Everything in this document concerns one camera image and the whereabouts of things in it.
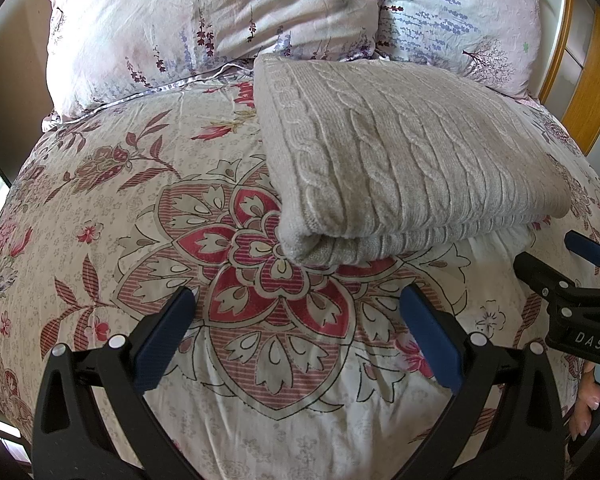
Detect blue floral right pillow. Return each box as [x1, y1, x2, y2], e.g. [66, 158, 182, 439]
[376, 0, 541, 99]

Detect floral bed quilt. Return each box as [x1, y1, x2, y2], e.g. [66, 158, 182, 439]
[0, 77, 600, 479]

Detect beige cable-knit sweater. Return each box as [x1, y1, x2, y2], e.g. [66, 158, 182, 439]
[253, 54, 570, 266]

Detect person's right hand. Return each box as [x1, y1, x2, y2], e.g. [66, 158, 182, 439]
[568, 361, 600, 441]

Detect pink floral left pillow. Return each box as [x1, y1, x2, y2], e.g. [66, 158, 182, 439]
[46, 0, 379, 119]

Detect wooden headboard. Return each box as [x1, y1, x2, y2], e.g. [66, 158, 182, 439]
[530, 0, 600, 154]

